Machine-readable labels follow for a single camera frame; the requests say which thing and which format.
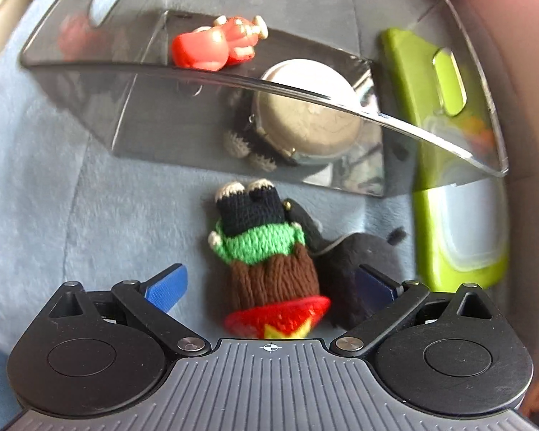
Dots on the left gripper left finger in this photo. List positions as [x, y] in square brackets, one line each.
[147, 305]

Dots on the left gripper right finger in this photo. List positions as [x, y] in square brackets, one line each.
[391, 306]

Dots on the black plush toy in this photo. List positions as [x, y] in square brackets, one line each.
[336, 262]

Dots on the crochet doll green sweater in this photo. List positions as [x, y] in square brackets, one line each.
[275, 292]

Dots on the lime green plastic box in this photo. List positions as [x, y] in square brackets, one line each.
[460, 212]

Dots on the smoky transparent acrylic box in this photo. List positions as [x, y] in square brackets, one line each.
[111, 66]

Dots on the round silver beige tin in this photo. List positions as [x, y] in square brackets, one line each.
[300, 130]

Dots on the red plastic toy figure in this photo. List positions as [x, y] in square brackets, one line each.
[228, 42]

